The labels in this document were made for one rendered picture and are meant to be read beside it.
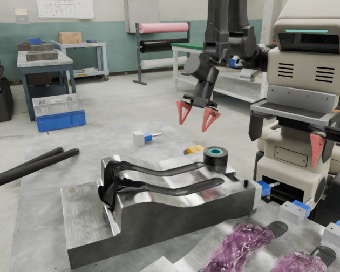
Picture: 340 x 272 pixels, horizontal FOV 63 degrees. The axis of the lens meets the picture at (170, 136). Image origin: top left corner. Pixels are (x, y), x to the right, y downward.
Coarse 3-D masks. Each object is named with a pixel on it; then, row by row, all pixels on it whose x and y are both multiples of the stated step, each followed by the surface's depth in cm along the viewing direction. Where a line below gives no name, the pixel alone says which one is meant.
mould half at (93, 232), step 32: (128, 160) 84; (192, 160) 92; (64, 192) 81; (96, 192) 80; (128, 192) 67; (224, 192) 75; (64, 224) 68; (96, 224) 68; (128, 224) 64; (160, 224) 68; (192, 224) 72; (96, 256) 64
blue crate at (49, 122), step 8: (64, 112) 361; (72, 112) 367; (80, 112) 372; (40, 120) 352; (48, 120) 356; (56, 120) 361; (64, 120) 366; (72, 120) 371; (80, 120) 376; (40, 128) 354; (48, 128) 360; (56, 128) 364
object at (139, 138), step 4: (136, 132) 125; (140, 132) 125; (148, 132) 128; (136, 136) 122; (140, 136) 122; (144, 136) 124; (148, 136) 124; (152, 136) 127; (156, 136) 128; (136, 140) 123; (140, 140) 123; (144, 140) 124; (148, 140) 125; (136, 144) 124; (140, 144) 124; (144, 144) 124
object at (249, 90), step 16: (176, 48) 518; (192, 48) 473; (272, 48) 348; (176, 64) 541; (176, 80) 553; (192, 80) 522; (224, 80) 520; (240, 80) 518; (240, 96) 413; (256, 96) 413
